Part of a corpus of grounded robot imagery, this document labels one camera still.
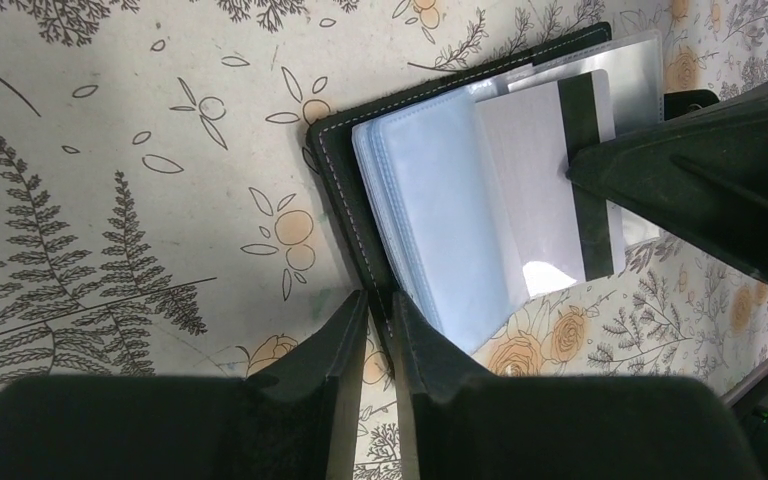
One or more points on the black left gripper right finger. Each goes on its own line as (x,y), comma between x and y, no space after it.
(457,420)

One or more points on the grey card with black stripe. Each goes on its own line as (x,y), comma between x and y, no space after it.
(564,235)

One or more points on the floral paper table mat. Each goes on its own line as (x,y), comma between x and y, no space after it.
(163,227)

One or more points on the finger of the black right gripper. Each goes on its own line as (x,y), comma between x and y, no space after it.
(702,177)

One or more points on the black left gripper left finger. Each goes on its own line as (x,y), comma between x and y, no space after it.
(294,419)

